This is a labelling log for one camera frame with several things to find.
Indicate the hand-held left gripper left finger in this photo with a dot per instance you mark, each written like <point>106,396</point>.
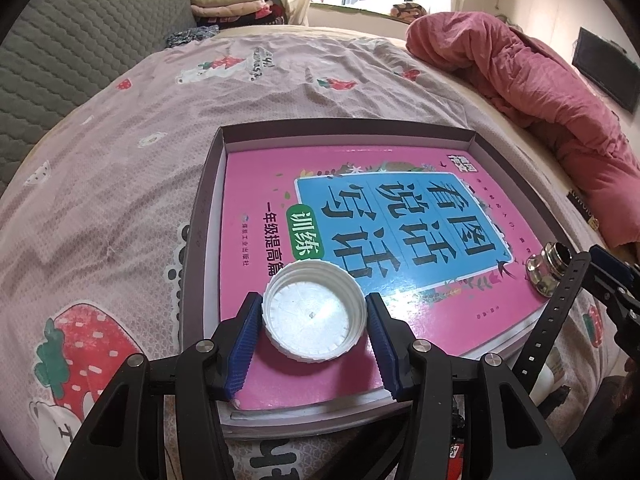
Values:
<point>245,345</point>

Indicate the white plastic bottle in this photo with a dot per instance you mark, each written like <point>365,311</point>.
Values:
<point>550,375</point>

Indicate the pink folded blanket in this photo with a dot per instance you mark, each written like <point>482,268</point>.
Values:
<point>225,9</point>

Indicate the dark folded clothes pile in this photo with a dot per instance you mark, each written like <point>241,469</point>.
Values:
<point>265,12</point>

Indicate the shallow grey cardboard box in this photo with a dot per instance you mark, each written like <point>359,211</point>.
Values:
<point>205,220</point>

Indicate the patterned cloth on windowsill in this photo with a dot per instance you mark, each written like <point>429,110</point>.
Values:
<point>407,10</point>

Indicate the dark floral cloth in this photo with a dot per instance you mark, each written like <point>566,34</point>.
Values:
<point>192,36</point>

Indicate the pink strawberry print bedsheet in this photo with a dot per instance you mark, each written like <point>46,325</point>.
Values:
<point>125,160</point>

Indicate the white ribbed plastic cap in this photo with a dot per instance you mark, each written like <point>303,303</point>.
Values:
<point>312,312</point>

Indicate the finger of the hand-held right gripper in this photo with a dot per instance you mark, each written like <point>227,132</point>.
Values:
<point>607,261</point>

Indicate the silver metal knob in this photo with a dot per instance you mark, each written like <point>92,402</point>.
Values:
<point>547,267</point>

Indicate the pink workbook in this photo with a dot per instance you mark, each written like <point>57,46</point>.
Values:
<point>260,240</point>

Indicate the pink duvet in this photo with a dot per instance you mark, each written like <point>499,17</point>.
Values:
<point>525,75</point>

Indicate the grey quilted headboard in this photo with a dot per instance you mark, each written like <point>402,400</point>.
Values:
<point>75,35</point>

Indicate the black flat television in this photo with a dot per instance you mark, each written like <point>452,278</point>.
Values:
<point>605,67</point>

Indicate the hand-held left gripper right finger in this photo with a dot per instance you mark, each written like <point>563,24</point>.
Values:
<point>387,355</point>

